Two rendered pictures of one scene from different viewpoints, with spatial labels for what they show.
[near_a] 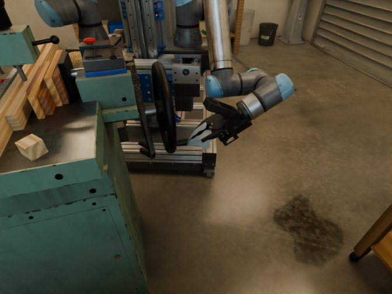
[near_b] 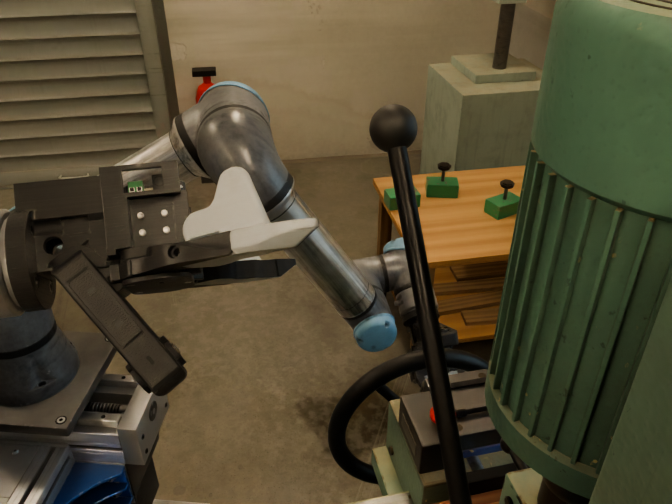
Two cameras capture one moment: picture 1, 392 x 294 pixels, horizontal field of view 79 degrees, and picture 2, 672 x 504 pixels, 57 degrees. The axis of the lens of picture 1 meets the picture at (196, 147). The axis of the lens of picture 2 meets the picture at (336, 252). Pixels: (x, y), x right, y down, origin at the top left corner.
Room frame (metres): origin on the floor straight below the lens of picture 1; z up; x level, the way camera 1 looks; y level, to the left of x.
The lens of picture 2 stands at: (0.76, 0.78, 1.57)
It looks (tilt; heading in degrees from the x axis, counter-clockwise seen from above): 33 degrees down; 273
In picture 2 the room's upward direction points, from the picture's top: straight up
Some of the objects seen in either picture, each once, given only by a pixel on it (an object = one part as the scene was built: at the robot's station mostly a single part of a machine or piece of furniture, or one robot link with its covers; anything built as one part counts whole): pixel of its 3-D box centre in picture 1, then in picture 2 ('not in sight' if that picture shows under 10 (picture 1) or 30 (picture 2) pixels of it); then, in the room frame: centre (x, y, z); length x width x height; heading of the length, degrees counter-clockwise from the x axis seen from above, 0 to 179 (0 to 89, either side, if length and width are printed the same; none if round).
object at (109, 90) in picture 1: (107, 82); (454, 453); (0.63, 0.25, 0.92); 0.15 x 0.13 x 0.09; 16
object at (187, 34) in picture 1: (188, 32); (24, 350); (1.31, 0.04, 0.87); 0.15 x 0.15 x 0.10
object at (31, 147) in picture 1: (32, 147); not in sight; (0.35, 0.31, 0.92); 0.03 x 0.03 x 0.03; 58
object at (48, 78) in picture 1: (59, 76); not in sight; (0.63, 0.37, 0.94); 0.20 x 0.02 x 0.08; 16
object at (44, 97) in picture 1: (53, 83); not in sight; (0.61, 0.38, 0.93); 0.25 x 0.02 x 0.05; 16
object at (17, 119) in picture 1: (39, 72); not in sight; (0.69, 0.47, 0.92); 0.55 x 0.02 x 0.04; 16
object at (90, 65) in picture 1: (102, 55); (455, 413); (0.64, 0.25, 0.99); 0.13 x 0.11 x 0.06; 16
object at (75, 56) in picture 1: (76, 56); not in sight; (0.84, 0.42, 0.91); 0.12 x 0.09 x 0.03; 106
